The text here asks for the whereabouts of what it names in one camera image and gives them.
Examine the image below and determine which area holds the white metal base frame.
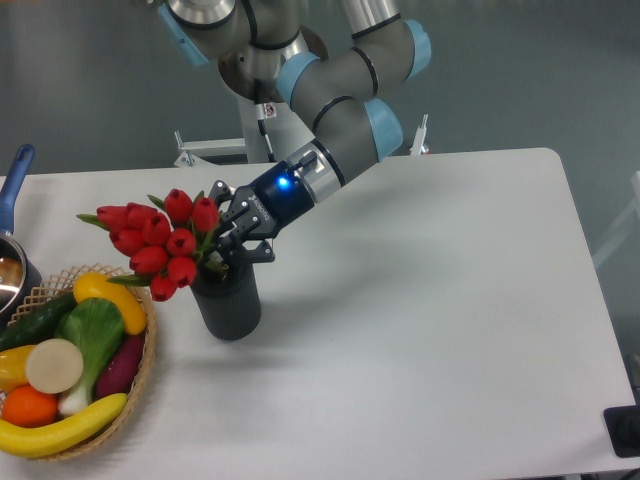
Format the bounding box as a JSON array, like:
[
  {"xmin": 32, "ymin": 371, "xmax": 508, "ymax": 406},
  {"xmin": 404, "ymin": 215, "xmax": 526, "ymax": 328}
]
[{"xmin": 173, "ymin": 113, "xmax": 430, "ymax": 168}]

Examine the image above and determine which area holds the purple sweet potato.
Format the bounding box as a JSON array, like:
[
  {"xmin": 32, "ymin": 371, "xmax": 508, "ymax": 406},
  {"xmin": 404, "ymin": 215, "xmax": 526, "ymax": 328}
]
[{"xmin": 94, "ymin": 335, "xmax": 144, "ymax": 399}]

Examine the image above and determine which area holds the yellow squash upper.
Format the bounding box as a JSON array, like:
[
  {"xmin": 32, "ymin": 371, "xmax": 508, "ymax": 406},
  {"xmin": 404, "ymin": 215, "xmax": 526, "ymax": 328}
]
[{"xmin": 72, "ymin": 271, "xmax": 147, "ymax": 336}]

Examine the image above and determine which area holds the dark green cucumber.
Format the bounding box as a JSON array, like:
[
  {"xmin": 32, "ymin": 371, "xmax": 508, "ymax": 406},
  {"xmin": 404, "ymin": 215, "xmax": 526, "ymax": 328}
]
[{"xmin": 1, "ymin": 292, "xmax": 77, "ymax": 351}]

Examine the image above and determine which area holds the yellow banana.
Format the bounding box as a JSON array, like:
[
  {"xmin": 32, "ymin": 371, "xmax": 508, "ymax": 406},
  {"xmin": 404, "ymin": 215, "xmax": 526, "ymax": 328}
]
[{"xmin": 1, "ymin": 393, "xmax": 128, "ymax": 459}]

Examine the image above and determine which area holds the red tulip bouquet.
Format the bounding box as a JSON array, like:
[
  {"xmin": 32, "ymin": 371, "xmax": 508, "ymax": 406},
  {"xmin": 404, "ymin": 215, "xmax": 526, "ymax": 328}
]
[{"xmin": 77, "ymin": 189, "xmax": 231, "ymax": 302}]

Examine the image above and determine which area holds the yellow bell pepper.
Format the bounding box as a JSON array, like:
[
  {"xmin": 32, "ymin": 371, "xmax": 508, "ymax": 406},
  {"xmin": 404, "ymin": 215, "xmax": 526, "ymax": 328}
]
[{"xmin": 0, "ymin": 345, "xmax": 35, "ymax": 392}]

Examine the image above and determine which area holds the beige round slice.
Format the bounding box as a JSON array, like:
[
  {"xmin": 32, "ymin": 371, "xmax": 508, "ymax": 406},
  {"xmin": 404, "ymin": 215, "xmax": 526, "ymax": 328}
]
[{"xmin": 25, "ymin": 338, "xmax": 84, "ymax": 394}]

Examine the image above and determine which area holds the dark grey ribbed vase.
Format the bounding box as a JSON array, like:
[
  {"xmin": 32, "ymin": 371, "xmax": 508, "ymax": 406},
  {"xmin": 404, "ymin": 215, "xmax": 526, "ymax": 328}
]
[{"xmin": 190, "ymin": 265, "xmax": 261, "ymax": 341}]

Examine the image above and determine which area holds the orange fruit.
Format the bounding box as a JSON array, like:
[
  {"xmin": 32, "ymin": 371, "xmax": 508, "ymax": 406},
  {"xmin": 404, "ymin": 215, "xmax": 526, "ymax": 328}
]
[{"xmin": 1, "ymin": 385, "xmax": 58, "ymax": 428}]

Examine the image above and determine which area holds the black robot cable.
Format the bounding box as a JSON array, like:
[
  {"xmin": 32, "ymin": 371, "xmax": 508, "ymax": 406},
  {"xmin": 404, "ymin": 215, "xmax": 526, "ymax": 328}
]
[{"xmin": 252, "ymin": 79, "xmax": 278, "ymax": 163}]

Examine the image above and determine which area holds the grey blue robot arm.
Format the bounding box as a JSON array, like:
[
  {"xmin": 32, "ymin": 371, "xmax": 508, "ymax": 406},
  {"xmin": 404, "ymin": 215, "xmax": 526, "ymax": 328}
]
[{"xmin": 160, "ymin": 1, "xmax": 431, "ymax": 265}]

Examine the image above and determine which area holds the blue handled saucepan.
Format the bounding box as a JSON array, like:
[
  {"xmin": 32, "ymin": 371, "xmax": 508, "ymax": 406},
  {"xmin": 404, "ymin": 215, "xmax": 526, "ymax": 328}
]
[{"xmin": 1, "ymin": 144, "xmax": 41, "ymax": 332}]

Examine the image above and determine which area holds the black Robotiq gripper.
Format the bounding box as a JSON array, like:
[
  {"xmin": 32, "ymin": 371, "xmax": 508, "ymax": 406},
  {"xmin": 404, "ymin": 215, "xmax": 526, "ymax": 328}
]
[{"xmin": 208, "ymin": 161, "xmax": 314, "ymax": 275}]

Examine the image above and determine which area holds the black device table edge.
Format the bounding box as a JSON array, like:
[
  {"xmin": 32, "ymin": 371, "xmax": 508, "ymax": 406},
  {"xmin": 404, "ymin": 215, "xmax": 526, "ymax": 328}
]
[{"xmin": 603, "ymin": 405, "xmax": 639, "ymax": 458}]

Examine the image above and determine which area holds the woven wicker basket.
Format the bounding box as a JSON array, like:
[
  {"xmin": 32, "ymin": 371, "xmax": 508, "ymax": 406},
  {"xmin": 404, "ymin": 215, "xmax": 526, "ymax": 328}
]
[{"xmin": 1, "ymin": 264, "xmax": 157, "ymax": 461}]

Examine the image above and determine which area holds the green bok choy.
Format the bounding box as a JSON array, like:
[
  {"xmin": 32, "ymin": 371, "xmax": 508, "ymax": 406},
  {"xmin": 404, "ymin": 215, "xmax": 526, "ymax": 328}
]
[{"xmin": 55, "ymin": 298, "xmax": 124, "ymax": 417}]

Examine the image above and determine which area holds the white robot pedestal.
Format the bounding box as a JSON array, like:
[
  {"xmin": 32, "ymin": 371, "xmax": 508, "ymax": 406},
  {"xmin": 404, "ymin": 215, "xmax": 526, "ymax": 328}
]
[{"xmin": 235, "ymin": 95, "xmax": 313, "ymax": 163}]

